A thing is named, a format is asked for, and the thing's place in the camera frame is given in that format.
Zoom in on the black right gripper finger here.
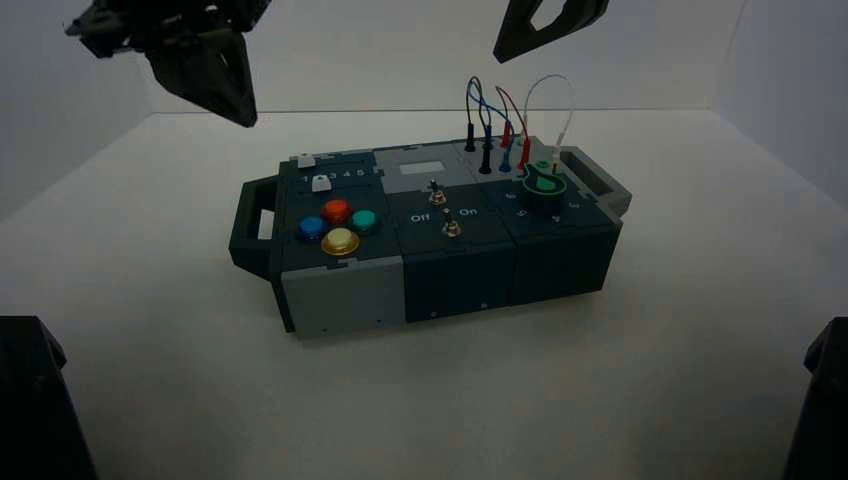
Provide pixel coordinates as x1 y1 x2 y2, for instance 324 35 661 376
492 0 611 66

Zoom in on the black and green rotary knob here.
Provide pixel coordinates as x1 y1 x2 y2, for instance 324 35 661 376
520 165 568 213

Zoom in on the black jumper cable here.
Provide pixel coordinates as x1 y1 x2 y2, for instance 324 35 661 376
462 76 495 176

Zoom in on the red jumper cable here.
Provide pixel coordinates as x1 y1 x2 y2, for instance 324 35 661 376
494 85 533 172

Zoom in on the blue push button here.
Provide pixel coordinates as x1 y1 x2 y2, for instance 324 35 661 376
294 217 327 244

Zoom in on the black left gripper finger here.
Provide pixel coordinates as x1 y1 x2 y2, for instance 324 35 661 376
221 29 259 129
146 33 250 126

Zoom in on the red push button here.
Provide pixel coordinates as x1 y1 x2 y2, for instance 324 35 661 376
321 198 354 225

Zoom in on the dark and grey control box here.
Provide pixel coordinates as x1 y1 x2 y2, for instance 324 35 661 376
227 135 633 340

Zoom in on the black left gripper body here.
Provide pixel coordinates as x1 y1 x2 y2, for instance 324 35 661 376
64 0 273 58

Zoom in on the yellow push button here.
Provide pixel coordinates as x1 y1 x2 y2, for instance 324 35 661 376
320 227 361 258

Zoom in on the white jumper cable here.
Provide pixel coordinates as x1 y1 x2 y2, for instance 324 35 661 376
522 74 576 168

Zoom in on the blue jumper cable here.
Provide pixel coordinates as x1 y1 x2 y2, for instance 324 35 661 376
465 86 517 175

